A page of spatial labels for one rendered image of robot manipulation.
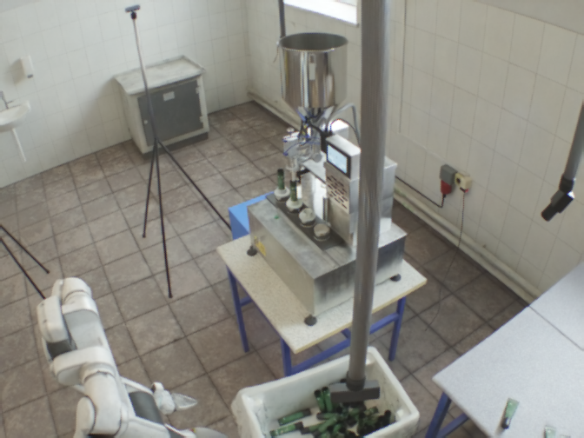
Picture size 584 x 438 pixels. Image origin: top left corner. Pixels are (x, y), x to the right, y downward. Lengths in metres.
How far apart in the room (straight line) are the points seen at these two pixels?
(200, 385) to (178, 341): 0.38
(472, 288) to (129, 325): 2.36
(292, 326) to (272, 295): 0.21
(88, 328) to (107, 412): 0.32
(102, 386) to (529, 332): 1.75
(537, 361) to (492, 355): 0.21
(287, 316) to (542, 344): 1.15
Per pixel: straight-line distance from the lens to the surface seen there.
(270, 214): 2.22
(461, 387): 1.95
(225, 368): 2.90
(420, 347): 2.99
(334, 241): 2.03
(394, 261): 2.17
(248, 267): 2.36
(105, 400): 1.14
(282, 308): 2.15
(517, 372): 2.06
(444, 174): 3.45
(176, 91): 4.83
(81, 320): 1.36
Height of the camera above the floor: 2.34
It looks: 38 degrees down
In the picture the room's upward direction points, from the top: 4 degrees counter-clockwise
